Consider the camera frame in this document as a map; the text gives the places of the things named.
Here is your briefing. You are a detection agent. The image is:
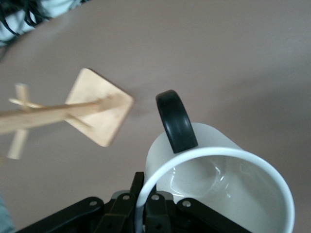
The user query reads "black cable bundle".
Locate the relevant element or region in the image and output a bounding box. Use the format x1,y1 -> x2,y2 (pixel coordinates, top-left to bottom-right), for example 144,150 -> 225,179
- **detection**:
0,0 -> 82,48

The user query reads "wooden mug tree stand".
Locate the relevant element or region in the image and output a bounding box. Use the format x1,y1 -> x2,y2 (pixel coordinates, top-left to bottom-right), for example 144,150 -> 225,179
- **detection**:
0,67 -> 135,160

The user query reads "white cup black handle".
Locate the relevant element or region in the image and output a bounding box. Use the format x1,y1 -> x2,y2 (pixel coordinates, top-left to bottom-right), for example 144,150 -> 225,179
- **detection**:
135,89 -> 296,233

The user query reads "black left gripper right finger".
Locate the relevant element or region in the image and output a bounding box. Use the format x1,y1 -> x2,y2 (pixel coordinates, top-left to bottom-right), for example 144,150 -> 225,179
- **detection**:
145,193 -> 246,233

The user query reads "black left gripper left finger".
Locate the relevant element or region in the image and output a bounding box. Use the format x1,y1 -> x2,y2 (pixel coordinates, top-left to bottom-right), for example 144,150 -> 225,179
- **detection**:
14,171 -> 144,233

